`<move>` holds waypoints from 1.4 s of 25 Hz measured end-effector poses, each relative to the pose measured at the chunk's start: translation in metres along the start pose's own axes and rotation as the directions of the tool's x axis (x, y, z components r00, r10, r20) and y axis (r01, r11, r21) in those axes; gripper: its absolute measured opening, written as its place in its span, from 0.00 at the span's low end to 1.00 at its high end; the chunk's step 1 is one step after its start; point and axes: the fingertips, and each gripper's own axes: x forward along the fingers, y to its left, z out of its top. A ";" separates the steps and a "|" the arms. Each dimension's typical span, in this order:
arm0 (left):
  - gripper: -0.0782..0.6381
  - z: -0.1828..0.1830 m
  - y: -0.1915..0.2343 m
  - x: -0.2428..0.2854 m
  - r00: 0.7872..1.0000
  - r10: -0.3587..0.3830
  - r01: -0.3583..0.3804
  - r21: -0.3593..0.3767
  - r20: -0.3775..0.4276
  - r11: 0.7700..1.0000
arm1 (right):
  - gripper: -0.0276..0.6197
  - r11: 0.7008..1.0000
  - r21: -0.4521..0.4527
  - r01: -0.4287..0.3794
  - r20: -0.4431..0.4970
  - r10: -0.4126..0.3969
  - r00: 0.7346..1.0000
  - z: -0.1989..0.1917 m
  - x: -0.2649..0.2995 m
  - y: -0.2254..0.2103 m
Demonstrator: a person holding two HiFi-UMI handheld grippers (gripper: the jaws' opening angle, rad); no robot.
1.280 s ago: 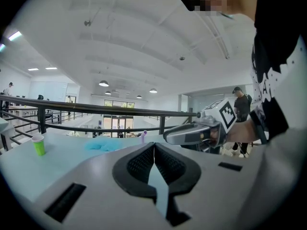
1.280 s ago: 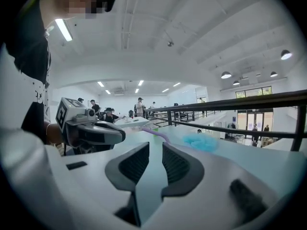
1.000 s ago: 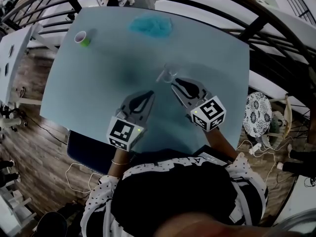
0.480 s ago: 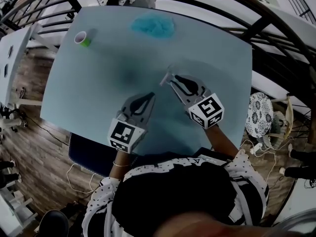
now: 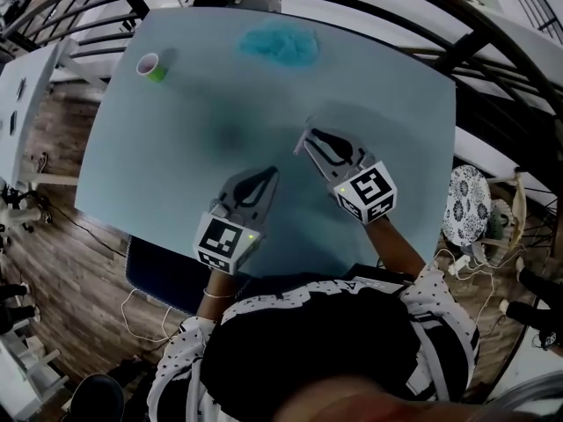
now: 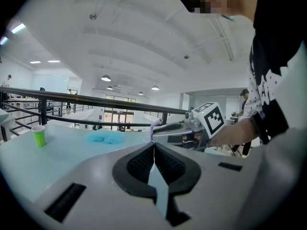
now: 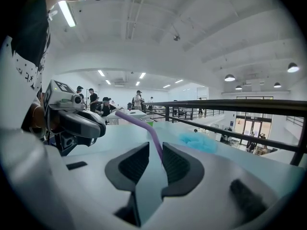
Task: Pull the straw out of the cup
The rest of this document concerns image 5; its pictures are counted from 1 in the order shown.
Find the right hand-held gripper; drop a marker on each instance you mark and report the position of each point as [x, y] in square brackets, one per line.
[367, 191]

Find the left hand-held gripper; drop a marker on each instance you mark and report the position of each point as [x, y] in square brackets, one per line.
[228, 240]

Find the green cup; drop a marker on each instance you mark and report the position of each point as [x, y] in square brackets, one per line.
[152, 67]

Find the person's right forearm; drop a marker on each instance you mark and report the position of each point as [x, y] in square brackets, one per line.
[391, 246]

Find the person's left forearm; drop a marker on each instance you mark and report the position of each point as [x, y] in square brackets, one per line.
[215, 286]

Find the blue cloth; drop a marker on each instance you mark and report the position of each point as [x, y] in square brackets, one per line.
[279, 46]

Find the white long table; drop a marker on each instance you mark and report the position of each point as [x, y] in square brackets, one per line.
[374, 13]

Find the dark blue chair seat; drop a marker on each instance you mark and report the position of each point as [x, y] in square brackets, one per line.
[176, 275]

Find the floral round stool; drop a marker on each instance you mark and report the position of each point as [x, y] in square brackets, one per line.
[466, 205]

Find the person's black and white top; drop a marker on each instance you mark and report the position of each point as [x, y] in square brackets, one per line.
[308, 345]

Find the white power strip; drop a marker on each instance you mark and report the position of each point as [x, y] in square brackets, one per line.
[459, 265]

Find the white side table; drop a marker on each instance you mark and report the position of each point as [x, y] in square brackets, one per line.
[26, 104]

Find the person's black shoe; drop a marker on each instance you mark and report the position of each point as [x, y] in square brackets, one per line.
[97, 396]

